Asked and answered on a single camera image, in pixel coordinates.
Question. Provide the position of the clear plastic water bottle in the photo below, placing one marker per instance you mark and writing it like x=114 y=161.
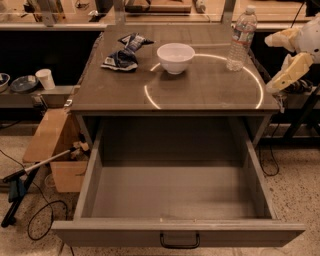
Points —
x=243 y=33

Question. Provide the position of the white ceramic bowl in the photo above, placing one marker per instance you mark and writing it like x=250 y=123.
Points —
x=175 y=57

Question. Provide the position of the crumpled blue chip bag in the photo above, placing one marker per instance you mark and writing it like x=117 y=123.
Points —
x=125 y=59

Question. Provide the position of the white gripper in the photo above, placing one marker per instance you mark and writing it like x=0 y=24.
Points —
x=309 y=39

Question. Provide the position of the open grey top drawer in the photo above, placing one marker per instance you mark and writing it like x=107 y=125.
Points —
x=148 y=175

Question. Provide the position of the black drawer handle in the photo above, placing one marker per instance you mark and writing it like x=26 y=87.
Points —
x=179 y=240

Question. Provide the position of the grey bowl at left edge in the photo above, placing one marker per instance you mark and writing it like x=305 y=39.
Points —
x=4 y=80

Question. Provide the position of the cardboard box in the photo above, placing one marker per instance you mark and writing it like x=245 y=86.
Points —
x=58 y=131

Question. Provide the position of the blue plate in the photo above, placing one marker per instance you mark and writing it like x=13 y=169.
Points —
x=24 y=84

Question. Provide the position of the white paper cup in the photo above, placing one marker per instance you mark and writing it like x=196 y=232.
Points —
x=45 y=78

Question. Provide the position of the low grey side shelf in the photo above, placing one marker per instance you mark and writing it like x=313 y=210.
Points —
x=55 y=98

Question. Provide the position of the grabber tool with black handle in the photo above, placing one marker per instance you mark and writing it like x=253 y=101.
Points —
x=20 y=181

